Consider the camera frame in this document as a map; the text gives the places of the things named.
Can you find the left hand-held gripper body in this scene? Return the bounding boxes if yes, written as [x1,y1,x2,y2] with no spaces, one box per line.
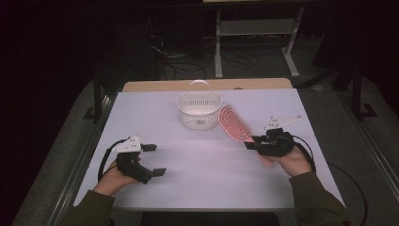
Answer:
[112,135,154,186]

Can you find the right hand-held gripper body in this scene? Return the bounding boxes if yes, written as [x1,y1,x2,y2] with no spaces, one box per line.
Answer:
[255,114,303,158]

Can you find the pink hairbrush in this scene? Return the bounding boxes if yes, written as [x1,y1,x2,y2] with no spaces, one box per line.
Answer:
[217,104,276,169]

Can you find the white plastic basket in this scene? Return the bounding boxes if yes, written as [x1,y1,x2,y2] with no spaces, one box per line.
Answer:
[176,79,223,131]

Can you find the person's left hand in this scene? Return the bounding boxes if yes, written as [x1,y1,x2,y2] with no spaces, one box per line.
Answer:
[93,161,139,198]

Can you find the person's right hand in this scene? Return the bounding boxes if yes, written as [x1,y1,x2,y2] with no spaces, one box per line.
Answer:
[266,145,313,178]

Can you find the black metal stand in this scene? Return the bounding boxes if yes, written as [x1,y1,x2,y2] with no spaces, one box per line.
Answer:
[83,69,111,121]
[350,62,378,121]

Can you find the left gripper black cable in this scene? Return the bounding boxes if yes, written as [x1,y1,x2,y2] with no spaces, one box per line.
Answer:
[97,137,130,183]

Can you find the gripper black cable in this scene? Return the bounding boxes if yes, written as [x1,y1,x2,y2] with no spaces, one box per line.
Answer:
[292,135,369,226]
[97,137,130,183]

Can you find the metal floor rail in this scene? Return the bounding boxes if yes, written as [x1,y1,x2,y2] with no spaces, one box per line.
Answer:
[338,92,399,202]
[46,93,116,226]

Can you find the tangle of black floor cables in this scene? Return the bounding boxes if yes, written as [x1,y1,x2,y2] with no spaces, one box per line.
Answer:
[147,15,262,81]

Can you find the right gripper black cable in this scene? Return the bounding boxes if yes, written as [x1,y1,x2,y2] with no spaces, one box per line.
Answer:
[292,135,369,226]

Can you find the white metal desk frame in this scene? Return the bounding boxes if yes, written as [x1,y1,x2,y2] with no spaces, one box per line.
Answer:
[214,6,306,79]

